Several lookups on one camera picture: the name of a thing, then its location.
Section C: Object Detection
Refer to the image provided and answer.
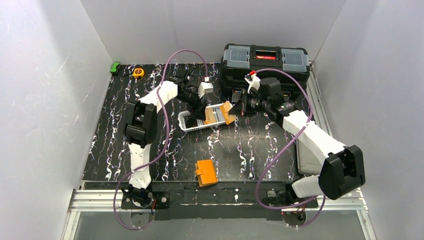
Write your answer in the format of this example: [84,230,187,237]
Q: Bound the orange credit card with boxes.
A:
[220,100,236,125]

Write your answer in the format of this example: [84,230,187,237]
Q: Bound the white plastic basket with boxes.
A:
[178,103,226,132]

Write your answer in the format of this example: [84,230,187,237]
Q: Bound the orange leather card holder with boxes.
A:
[195,159,218,187]

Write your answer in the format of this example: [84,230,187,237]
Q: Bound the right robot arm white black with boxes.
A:
[229,74,366,202]

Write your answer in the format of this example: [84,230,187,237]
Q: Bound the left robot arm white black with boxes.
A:
[123,71,214,201]

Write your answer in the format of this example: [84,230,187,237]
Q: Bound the white patterned card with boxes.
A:
[204,107,218,125]

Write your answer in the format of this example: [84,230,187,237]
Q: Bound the black red toolbox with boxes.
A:
[219,43,311,98]

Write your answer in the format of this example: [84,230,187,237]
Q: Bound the yellow tape measure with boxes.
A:
[132,67,145,79]

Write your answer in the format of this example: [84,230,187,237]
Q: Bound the grey plastic case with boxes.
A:
[296,140,322,176]

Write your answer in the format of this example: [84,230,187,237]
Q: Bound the green small object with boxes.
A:
[109,62,121,75]

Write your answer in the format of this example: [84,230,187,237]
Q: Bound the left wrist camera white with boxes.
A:
[197,76,214,98]

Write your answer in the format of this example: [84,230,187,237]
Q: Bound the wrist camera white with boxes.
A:
[197,76,214,98]
[244,70,261,94]

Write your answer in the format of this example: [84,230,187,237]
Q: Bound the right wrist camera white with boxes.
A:
[244,70,261,94]

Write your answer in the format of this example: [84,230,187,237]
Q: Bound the aluminium right rail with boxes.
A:
[306,61,333,137]

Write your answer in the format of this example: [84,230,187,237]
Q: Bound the aluminium rail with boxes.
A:
[306,61,333,137]
[67,188,377,240]

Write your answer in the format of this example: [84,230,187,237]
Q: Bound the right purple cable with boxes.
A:
[251,67,327,229]

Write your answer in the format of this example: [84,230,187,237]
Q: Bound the purple cable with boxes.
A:
[113,49,210,232]
[251,67,327,229]

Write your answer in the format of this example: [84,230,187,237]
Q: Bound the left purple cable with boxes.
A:
[113,49,210,232]

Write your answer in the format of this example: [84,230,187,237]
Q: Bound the aluminium front rail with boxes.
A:
[67,188,377,240]

